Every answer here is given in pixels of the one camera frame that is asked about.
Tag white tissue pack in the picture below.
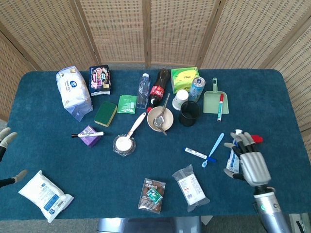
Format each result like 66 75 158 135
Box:
56 65 94 122

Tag white handled round brush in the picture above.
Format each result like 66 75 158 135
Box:
112 112 147 157

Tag cola bottle red label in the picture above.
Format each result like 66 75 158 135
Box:
146 68 171 113

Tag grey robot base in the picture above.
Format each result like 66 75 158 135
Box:
97 216 202 233

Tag green yellow sponge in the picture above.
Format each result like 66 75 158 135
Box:
93 100 118 128

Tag purple box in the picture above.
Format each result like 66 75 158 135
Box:
79 125 102 148

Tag dark blue snack packet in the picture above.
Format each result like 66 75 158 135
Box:
88 64 113 97

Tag green tissue box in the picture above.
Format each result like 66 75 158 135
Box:
171 67 200 94

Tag green sachet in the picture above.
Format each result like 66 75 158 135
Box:
116 94 138 114

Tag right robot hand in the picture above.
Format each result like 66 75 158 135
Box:
223 132 272 187

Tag light green dustpan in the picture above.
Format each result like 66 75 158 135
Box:
203 77 230 115

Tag white small marker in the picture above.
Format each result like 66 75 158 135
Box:
184 147 216 163

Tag black white pen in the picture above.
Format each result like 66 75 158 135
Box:
71 131 104 139

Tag white paper cup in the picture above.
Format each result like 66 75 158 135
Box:
172 89 190 111

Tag brown sachet pack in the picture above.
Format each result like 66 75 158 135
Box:
138 178 166 214

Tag red white marker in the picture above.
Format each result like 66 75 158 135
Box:
216 93 225 122

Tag white wet wipes pack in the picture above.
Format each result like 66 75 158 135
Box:
18 170 75 223

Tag blue carpet table cover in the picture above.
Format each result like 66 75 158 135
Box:
0 69 311 221

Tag metal spoon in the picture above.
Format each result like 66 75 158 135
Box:
153 92 171 136

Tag white blue toothpaste tube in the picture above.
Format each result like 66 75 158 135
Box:
225 129 244 173

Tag white metal frame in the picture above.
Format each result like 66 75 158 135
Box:
289 213 311 233

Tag black cup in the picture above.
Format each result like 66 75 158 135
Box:
179 100 201 127

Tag clear water bottle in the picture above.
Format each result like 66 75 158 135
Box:
136 73 151 109

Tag light blue toothbrush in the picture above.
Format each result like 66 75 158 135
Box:
201 133 225 168

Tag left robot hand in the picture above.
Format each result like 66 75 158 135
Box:
0 127 29 189

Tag wooden rattan folding screen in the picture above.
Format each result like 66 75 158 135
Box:
0 0 311 133

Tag clear pack white pads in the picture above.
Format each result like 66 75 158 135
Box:
172 164 210 212

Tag teal drink can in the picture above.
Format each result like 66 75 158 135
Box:
189 76 206 102

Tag beige bowl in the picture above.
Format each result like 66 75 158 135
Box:
146 106 174 132

